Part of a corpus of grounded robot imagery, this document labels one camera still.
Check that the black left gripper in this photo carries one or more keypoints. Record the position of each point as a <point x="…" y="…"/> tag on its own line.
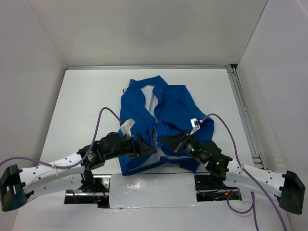
<point x="140" y="148"/>

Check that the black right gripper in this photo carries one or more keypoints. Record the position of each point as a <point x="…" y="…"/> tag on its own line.
<point x="175" y="142"/>

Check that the blue zip jacket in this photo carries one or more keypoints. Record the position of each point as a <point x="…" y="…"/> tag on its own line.
<point x="158" y="109"/>

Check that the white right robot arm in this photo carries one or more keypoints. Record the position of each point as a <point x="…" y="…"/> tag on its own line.
<point x="287" y="187"/>

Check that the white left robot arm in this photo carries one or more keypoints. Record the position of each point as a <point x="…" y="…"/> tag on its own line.
<point x="21" y="185"/>

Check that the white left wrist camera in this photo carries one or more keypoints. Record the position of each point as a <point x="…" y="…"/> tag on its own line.
<point x="126" y="127"/>

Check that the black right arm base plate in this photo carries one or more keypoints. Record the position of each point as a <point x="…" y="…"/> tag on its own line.
<point x="209" y="189"/>

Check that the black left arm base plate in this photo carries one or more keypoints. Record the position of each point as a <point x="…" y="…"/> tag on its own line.
<point x="94" y="189"/>

